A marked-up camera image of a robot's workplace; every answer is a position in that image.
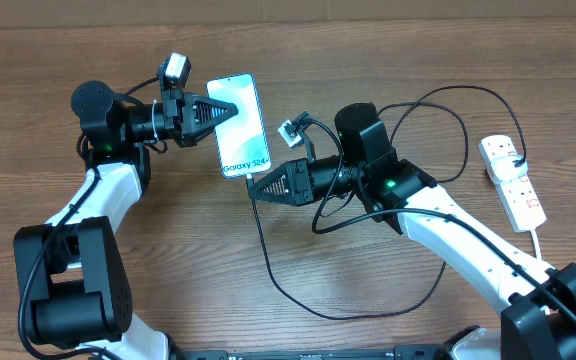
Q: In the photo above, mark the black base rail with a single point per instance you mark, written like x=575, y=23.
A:
x=313, y=354

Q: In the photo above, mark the white power strip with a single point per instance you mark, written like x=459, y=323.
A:
x=518, y=197

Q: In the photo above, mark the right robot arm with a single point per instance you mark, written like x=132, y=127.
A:
x=535, y=302

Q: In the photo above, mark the white charger plug adapter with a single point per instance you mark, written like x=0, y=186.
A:
x=506, y=168

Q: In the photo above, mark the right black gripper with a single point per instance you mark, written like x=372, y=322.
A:
x=299, y=181

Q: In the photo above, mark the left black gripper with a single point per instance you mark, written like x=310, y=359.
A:
x=184, y=118

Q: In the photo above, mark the Samsung Galaxy smartphone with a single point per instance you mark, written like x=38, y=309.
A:
x=241, y=140

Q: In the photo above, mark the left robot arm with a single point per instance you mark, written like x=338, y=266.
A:
x=74, y=291

